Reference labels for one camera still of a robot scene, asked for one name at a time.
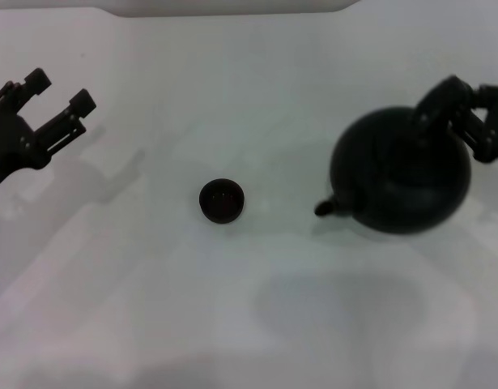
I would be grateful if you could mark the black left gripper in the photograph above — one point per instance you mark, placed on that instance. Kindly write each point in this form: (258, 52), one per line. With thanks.
(9, 146)

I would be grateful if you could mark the black round teapot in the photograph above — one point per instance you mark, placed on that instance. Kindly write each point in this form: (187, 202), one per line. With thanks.
(394, 178)

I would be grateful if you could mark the small dark teacup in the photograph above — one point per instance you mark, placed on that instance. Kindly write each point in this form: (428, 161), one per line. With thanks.
(222, 200)

